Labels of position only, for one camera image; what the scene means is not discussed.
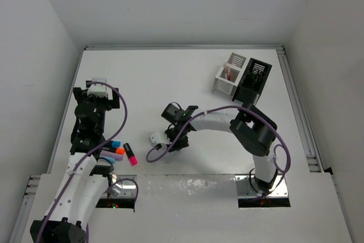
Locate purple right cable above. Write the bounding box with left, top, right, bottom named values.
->
left=146, top=105, right=291, bottom=200

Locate purple highlighter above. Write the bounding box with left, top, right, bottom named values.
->
left=100, top=151, right=123, bottom=161

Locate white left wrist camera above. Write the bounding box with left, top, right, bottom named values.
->
left=86, top=77, right=108, bottom=98

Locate metal base plate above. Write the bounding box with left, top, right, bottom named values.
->
left=101, top=175, right=137, bottom=199
left=234, top=174, right=289, bottom=199

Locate white slotted organizer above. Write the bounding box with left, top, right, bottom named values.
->
left=213, top=53, right=247, bottom=97

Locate pink pen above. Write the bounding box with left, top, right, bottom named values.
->
left=225, top=64, right=231, bottom=81

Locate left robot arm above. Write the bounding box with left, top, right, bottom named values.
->
left=30, top=79, right=120, bottom=242

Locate pink highlighter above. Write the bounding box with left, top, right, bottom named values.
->
left=123, top=143, right=138, bottom=166

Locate blue capped highlighter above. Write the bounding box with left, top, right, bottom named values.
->
left=109, top=141, right=121, bottom=148

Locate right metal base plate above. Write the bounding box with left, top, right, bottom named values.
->
left=234, top=174, right=289, bottom=199

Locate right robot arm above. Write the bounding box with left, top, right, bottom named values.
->
left=157, top=103, right=278, bottom=193

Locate orange capped highlighter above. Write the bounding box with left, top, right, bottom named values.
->
left=104, top=147, right=125, bottom=155

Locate black slotted organizer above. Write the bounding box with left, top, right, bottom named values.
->
left=232, top=58, right=272, bottom=105

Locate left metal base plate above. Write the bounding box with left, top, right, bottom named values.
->
left=101, top=175, right=137, bottom=199

